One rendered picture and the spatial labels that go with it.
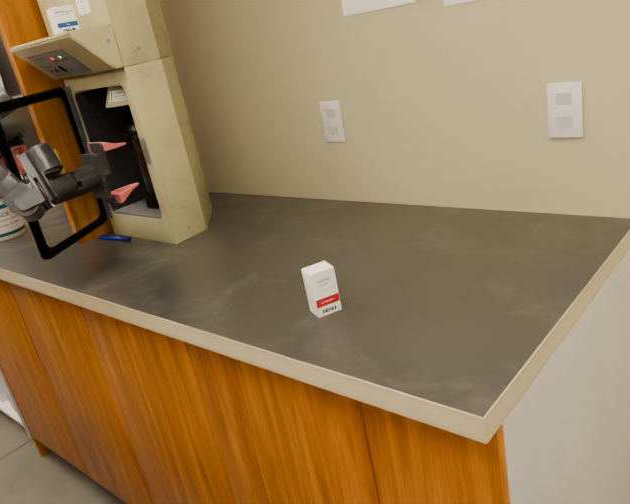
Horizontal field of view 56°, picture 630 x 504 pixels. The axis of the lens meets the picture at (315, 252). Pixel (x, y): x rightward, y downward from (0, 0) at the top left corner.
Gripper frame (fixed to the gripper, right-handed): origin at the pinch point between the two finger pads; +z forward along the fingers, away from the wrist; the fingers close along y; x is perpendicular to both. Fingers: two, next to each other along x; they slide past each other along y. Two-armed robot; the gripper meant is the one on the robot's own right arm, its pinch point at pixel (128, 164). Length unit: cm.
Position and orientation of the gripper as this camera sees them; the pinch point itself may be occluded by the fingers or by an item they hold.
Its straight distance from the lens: 146.8
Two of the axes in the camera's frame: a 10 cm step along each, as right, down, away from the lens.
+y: -2.0, -9.1, -3.6
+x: -7.5, -1.0, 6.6
